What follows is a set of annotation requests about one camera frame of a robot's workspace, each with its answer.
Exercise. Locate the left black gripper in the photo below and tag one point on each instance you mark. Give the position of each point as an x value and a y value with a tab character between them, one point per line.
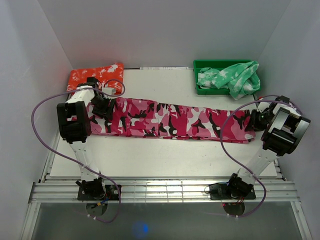
101	112

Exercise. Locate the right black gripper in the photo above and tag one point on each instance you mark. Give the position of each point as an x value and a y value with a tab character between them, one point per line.
256	126

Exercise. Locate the pink camouflage trousers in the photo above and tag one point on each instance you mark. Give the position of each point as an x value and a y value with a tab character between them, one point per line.
141	118

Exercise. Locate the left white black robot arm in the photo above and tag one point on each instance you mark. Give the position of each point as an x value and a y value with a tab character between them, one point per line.
75	127

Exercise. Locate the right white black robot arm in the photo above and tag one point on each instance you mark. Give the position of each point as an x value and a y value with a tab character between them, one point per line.
283	127

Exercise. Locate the folded orange white trousers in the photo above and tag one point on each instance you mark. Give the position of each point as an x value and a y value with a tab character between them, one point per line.
105	75

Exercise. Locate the green tie-dye trousers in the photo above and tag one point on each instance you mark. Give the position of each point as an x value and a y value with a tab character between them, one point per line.
240	79

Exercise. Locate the green plastic bin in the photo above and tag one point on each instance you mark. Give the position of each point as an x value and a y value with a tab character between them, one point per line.
218	64

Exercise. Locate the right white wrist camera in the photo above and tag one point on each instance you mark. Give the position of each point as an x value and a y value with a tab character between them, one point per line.
262	106

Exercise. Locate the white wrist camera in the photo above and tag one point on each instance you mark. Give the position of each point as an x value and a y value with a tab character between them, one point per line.
262	106
109	90

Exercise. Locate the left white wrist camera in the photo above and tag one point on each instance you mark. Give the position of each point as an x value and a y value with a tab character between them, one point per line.
109	90

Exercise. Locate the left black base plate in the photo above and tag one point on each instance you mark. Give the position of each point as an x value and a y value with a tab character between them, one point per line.
112	192

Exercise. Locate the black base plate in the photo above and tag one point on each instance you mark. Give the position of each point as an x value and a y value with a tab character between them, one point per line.
112	192
221	191

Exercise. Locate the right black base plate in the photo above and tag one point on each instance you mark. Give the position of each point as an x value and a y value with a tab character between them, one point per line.
221	191

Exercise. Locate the aluminium frame rail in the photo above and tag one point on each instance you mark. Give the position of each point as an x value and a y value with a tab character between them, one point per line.
157	191

